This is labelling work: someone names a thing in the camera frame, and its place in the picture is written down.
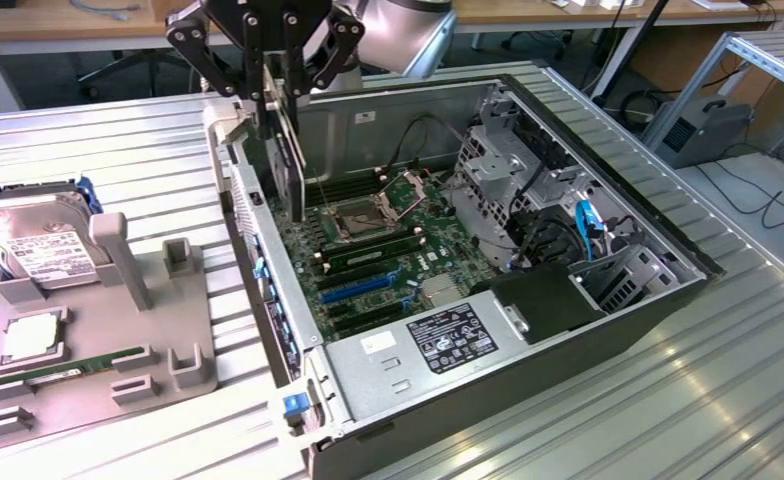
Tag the green RAM stick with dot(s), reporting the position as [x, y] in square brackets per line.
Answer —
[66, 370]

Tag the black open PC case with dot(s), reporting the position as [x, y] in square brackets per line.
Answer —
[566, 380]

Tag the thin locking lever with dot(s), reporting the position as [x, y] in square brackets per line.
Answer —
[326, 200]

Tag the CPU socket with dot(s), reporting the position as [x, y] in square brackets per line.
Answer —
[359, 220]

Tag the long black expansion slot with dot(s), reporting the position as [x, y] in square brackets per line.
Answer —
[355, 277]

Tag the long wooden desk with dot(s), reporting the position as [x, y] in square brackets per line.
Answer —
[533, 17]

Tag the blue expansion slot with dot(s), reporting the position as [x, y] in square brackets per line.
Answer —
[359, 292]

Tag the silver chipset heatsink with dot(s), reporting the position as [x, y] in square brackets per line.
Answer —
[442, 290]

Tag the silver CPU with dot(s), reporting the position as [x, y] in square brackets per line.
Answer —
[32, 337]

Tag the black graphics card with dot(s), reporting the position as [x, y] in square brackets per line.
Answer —
[292, 175]

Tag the silver hard disk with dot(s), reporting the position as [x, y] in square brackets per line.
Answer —
[39, 240]

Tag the green motherboard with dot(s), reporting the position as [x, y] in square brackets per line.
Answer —
[453, 250]

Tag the silver drive cage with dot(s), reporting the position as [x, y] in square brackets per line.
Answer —
[493, 165]

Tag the silver power supply unit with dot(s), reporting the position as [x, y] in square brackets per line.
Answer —
[392, 370]

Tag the wooden desk with white frame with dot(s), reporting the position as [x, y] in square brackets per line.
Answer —
[32, 25]

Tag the black RAM slot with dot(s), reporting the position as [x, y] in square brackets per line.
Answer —
[348, 191]
[346, 177]
[366, 243]

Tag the grey parts rack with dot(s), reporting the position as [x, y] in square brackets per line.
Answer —
[92, 340]

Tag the small black chair base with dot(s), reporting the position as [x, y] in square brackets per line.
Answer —
[533, 37]

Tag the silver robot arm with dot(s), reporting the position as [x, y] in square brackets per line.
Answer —
[406, 35]

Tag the black plastic shroud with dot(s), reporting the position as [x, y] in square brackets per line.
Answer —
[539, 305]

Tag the metal socket cover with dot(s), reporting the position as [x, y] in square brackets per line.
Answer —
[402, 192]

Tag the aluminium frame table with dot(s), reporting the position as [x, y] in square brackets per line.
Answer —
[766, 55]

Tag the blue case latch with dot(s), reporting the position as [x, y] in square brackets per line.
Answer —
[295, 404]

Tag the installed RAM stick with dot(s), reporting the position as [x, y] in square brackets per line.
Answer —
[372, 256]

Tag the grey control box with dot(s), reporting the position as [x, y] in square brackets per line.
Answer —
[706, 135]

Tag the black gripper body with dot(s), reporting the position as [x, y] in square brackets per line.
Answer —
[268, 15]

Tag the large black chair base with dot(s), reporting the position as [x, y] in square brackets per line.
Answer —
[154, 55]

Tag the metal disk bay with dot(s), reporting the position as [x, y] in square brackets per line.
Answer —
[622, 290]

